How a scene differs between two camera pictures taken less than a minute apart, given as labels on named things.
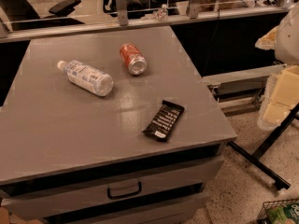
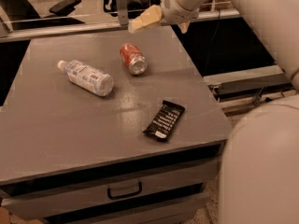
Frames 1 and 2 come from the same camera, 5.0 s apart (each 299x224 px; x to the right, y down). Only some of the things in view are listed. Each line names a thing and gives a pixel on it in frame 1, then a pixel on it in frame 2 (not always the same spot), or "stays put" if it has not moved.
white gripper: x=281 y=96 -> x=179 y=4
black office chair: x=16 y=7 stays put
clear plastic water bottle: x=99 y=82 stays put
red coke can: x=134 y=59 stays put
